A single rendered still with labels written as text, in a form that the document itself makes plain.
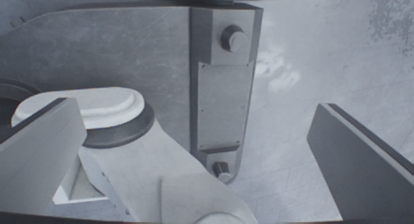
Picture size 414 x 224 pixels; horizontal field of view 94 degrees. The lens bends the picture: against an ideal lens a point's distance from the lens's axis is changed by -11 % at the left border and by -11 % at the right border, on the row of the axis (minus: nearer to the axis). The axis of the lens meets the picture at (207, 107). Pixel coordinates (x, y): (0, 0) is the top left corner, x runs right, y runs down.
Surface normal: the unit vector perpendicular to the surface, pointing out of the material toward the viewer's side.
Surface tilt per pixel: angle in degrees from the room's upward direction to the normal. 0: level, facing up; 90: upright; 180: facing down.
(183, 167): 90
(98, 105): 90
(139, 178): 90
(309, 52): 0
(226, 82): 0
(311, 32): 0
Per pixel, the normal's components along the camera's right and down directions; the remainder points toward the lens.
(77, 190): 0.03, -0.86
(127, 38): 0.21, 0.51
